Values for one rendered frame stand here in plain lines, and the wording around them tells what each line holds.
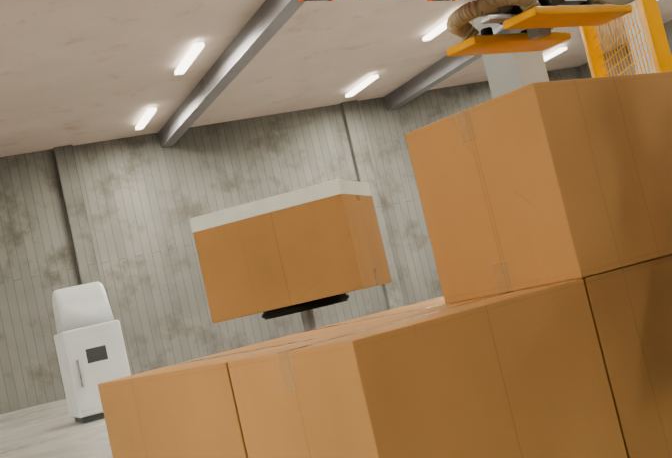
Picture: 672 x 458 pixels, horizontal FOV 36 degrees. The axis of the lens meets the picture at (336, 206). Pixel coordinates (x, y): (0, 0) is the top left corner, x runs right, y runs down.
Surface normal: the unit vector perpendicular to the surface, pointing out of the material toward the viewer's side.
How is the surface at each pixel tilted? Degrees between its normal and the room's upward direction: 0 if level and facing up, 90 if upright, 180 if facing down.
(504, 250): 90
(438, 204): 90
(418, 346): 90
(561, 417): 90
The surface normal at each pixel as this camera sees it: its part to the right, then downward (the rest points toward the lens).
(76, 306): 0.28, -0.47
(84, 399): 0.37, -0.16
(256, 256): -0.30, -0.01
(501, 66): -0.77, 0.13
